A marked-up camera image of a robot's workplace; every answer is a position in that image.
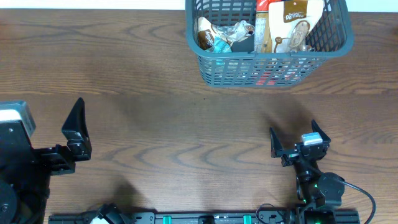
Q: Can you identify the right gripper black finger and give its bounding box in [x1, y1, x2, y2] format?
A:
[311, 119, 331, 144]
[269, 128, 284, 157]

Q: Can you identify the spaghetti packet orange and tan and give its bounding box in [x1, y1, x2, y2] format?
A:
[254, 0, 280, 53]

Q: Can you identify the beige Paritree snack bag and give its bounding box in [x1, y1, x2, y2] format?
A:
[269, 0, 325, 53]

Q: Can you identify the teal white snack packet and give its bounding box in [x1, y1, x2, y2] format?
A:
[206, 37, 232, 54]

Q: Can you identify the beige Paritree dried food bag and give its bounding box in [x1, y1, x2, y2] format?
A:
[197, 16, 256, 51]

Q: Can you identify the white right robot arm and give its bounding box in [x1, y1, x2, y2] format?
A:
[269, 120, 345, 223]

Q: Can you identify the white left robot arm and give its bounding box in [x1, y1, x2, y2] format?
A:
[1, 98, 92, 223]

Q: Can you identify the grey plastic basket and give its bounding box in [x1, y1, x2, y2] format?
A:
[185, 0, 354, 87]

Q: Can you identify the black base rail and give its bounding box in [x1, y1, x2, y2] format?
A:
[48, 204, 360, 224]

